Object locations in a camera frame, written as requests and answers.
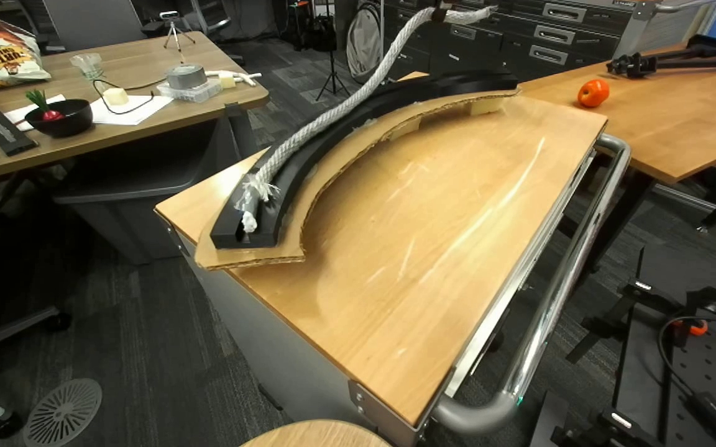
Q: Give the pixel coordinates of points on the black office chair base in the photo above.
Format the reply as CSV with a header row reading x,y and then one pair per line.
x,y
11,332

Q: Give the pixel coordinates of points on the black bowl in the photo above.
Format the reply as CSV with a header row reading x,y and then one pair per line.
x,y
63,126

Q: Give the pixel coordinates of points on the round perforated floor disc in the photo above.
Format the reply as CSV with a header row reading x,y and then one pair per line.
x,y
60,412

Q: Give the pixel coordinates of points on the open chip bag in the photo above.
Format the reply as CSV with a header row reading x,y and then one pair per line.
x,y
6,58

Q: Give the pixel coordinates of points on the silver metal cart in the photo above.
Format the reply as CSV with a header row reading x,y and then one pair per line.
x,y
474,413

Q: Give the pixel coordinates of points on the small red object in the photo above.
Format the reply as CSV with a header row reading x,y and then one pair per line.
x,y
53,116

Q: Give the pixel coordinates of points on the small orange fruit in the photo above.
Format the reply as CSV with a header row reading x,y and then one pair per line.
x,y
592,93

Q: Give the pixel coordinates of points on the orange clamp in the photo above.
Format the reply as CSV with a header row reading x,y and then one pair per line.
x,y
695,328

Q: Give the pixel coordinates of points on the black curved rail object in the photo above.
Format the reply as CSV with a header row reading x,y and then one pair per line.
x,y
224,238

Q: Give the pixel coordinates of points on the small cream round object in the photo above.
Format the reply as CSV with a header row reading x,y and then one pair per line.
x,y
115,98

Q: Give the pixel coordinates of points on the black tripod lying flat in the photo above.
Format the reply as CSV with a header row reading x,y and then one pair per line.
x,y
673,60

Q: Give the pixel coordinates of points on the perforated metal breadboard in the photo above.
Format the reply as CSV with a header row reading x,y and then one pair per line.
x,y
707,389

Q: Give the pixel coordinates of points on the crumpled clear plastic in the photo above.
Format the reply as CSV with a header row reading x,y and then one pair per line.
x,y
89,65

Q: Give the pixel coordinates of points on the dark drawer cabinet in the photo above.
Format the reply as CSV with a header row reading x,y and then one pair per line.
x,y
523,40

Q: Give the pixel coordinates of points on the wooden office desk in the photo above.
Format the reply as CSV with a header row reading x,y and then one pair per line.
x,y
683,116

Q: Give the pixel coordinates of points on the white paper sheet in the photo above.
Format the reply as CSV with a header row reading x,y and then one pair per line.
x,y
130,111

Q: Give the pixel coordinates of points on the small tabletop tripod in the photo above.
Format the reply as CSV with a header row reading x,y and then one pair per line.
x,y
178,29

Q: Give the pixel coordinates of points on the round wooden stool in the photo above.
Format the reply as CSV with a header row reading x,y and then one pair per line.
x,y
316,436

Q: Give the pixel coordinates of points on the round white fan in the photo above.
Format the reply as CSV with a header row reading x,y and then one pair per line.
x,y
361,39

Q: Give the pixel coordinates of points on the light wooden board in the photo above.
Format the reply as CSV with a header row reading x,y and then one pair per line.
x,y
135,64

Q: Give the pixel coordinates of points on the grey office chair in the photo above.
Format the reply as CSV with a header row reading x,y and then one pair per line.
x,y
94,22

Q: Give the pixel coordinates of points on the black floor tripod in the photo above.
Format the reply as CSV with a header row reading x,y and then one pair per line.
x,y
335,50

